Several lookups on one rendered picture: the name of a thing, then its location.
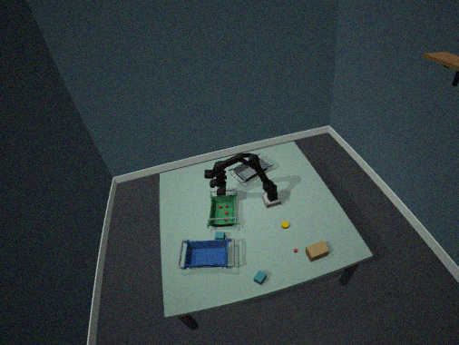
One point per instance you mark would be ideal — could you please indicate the green plastic tray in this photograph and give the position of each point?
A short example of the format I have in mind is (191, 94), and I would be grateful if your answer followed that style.
(216, 212)

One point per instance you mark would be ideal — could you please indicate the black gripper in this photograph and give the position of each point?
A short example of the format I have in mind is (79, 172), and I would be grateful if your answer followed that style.
(222, 186)

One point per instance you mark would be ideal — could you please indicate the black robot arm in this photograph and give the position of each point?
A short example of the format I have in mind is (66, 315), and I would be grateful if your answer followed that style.
(218, 170)

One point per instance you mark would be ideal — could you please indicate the tan cardboard box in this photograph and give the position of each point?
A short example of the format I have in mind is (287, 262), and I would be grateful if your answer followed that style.
(317, 251)

